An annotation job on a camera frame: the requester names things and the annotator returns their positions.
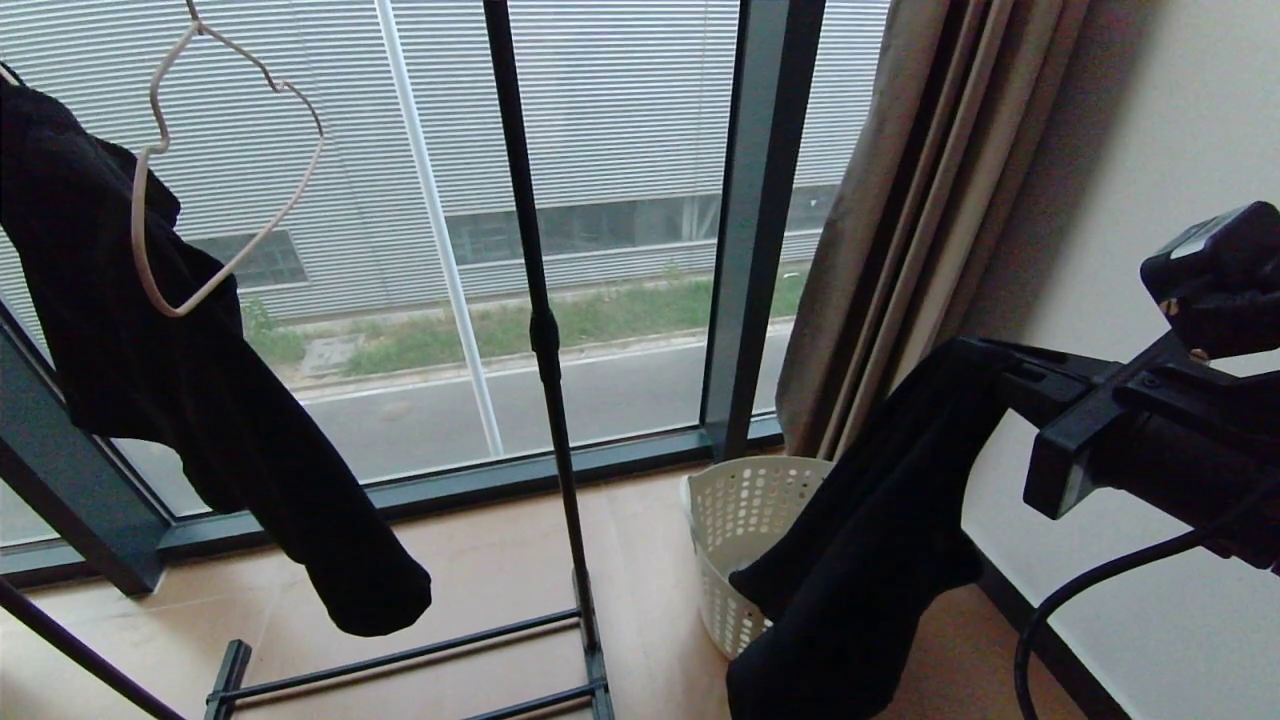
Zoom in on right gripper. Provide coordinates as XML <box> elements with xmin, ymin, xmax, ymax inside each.
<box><xmin>1022</xmin><ymin>335</ymin><xmax>1251</xmax><ymax>546</ymax></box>

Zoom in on black t-shirt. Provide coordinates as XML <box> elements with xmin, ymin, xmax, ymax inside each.
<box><xmin>725</xmin><ymin>338</ymin><xmax>1013</xmax><ymax>720</ymax></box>

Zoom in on black trousers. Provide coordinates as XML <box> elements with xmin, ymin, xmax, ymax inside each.
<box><xmin>0</xmin><ymin>75</ymin><xmax>434</xmax><ymax>639</ymax></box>

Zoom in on white laundry basket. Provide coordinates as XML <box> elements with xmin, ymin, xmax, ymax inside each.
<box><xmin>680</xmin><ymin>455</ymin><xmax>837</xmax><ymax>661</ymax></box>

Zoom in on black clothes rack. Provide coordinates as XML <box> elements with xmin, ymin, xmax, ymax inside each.
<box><xmin>0</xmin><ymin>0</ymin><xmax>614</xmax><ymax>720</ymax></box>

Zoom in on beige curtain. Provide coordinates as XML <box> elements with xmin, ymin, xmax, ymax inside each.
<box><xmin>775</xmin><ymin>0</ymin><xmax>1093</xmax><ymax>463</ymax></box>

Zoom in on window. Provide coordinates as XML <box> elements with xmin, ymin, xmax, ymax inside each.
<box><xmin>0</xmin><ymin>0</ymin><xmax>893</xmax><ymax>601</ymax></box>

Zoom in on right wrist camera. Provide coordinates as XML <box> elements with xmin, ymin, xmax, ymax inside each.
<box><xmin>1140</xmin><ymin>200</ymin><xmax>1280</xmax><ymax>363</ymax></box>

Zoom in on black cable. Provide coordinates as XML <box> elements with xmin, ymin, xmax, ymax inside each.
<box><xmin>1014</xmin><ymin>478</ymin><xmax>1280</xmax><ymax>720</ymax></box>

